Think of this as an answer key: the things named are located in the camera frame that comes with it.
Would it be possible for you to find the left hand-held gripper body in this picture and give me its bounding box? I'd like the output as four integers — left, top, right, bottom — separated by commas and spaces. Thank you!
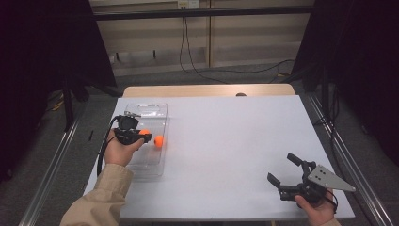
112, 110, 149, 146

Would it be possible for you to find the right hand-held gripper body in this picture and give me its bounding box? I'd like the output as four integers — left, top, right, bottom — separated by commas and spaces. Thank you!
279, 160, 357, 205

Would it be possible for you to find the clear plastic storage box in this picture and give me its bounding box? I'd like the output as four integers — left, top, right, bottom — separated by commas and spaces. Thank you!
119, 103, 169, 179

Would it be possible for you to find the person's left hand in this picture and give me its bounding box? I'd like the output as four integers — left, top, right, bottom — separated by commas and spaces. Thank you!
104, 136, 146, 168

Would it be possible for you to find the person's right hand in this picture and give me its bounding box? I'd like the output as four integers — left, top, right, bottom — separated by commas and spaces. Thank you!
294, 189, 339, 226

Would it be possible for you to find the white table cover sheet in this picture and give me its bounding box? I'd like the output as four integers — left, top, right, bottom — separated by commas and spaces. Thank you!
84, 94, 356, 220

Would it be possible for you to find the black stand leg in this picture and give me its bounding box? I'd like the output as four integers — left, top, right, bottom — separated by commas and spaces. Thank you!
61, 84, 75, 132
321, 72, 334, 121

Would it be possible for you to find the wooden table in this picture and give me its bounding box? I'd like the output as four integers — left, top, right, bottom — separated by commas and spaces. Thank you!
121, 83, 296, 99

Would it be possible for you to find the black curtain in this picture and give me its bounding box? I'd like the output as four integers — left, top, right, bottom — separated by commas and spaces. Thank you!
293, 0, 399, 168
0, 0, 118, 184

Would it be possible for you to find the long desk shelf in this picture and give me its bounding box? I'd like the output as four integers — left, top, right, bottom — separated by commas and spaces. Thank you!
92, 5, 315, 22

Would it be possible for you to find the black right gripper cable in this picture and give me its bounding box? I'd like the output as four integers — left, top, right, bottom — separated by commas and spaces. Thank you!
326, 187, 340, 215

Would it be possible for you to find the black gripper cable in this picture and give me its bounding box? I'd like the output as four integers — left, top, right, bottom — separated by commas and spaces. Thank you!
96, 115, 122, 177
326, 187, 340, 215

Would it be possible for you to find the metal floor rail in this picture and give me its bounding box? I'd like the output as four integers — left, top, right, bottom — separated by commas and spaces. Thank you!
306, 93, 388, 226
18, 103, 87, 226

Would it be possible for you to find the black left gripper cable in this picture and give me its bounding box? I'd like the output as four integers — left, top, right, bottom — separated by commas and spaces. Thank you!
96, 115, 122, 177

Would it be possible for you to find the black floor cable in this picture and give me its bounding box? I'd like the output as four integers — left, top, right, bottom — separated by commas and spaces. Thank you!
313, 86, 347, 186

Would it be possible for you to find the black wall power cable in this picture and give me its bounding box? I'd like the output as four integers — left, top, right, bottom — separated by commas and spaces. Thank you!
184, 8, 296, 75
179, 8, 231, 86

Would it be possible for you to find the white wall power outlet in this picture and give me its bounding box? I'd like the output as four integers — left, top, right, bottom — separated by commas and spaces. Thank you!
177, 0, 201, 10

